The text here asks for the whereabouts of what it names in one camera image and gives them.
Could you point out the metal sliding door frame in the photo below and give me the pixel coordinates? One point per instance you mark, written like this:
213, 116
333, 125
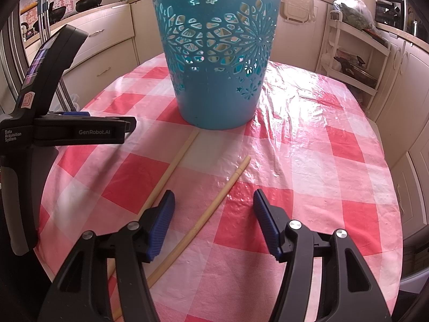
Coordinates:
10, 73

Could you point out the wooden chopstick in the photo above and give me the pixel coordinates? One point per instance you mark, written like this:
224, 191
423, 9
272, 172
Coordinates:
174, 166
214, 204

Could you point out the white shelf rack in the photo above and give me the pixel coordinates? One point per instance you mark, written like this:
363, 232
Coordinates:
378, 53

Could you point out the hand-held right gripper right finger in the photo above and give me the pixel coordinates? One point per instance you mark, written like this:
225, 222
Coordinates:
264, 221

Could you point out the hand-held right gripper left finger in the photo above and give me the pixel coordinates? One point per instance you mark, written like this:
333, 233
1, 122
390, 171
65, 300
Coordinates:
162, 221

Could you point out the teal plastic basket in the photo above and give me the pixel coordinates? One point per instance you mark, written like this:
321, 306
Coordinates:
214, 107

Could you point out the black toaster oven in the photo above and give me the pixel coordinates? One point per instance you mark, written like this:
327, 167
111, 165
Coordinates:
388, 11

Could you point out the white cutting board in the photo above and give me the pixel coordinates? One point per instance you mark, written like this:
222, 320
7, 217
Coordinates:
296, 6

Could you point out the pink checked tablecloth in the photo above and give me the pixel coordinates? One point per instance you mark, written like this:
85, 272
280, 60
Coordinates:
301, 174

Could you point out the lidded pan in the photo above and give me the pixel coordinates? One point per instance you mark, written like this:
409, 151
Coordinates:
355, 72

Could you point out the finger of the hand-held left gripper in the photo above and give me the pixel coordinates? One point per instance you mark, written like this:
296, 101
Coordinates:
83, 130

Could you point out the plastic bag of greens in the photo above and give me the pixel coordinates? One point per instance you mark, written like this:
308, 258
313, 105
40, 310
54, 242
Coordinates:
355, 10

